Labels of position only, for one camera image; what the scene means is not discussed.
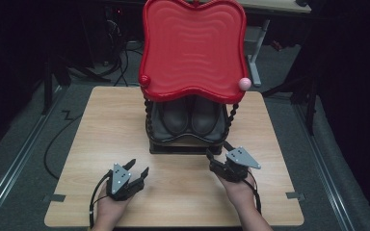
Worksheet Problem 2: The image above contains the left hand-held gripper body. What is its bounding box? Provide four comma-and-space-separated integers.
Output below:
106, 162, 143, 202

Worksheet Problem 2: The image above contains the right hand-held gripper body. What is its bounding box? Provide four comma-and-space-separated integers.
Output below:
216, 145, 262, 184

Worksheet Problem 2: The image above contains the black slipper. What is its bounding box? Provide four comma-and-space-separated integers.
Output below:
158, 95, 191, 136
190, 95, 224, 138

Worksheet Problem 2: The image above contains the red and black shoe rack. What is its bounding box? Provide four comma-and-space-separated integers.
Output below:
138, 0, 252, 156

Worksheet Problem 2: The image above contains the person's right hand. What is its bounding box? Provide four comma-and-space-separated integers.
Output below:
217, 172, 258, 211

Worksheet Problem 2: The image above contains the person's left hand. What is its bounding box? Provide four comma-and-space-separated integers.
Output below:
91, 183, 133, 229

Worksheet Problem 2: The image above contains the grey tape piece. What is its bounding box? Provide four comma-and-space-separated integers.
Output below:
285, 191, 306, 202
42, 193, 66, 203

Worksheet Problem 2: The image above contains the black metal stand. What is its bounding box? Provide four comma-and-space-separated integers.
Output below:
40, 53, 112, 116
262, 71, 320, 137

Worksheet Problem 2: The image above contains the grey metal desk leg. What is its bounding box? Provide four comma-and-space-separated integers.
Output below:
246, 18, 272, 88

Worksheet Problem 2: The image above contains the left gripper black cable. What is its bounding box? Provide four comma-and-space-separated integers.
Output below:
89, 168, 114, 229

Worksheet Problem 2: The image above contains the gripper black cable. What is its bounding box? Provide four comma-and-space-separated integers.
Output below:
89, 168, 114, 229
242, 169, 263, 216

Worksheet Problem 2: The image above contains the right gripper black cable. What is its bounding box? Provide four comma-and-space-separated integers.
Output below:
242, 169, 263, 216

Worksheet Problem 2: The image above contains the black floor cable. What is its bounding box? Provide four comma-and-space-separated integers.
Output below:
43, 110, 82, 181

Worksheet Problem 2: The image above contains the metal floor rail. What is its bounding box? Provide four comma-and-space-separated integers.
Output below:
0, 86, 66, 225
293, 103, 357, 231

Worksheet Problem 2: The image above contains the bundle of black cables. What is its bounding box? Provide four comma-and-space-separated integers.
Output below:
104, 6, 144, 88

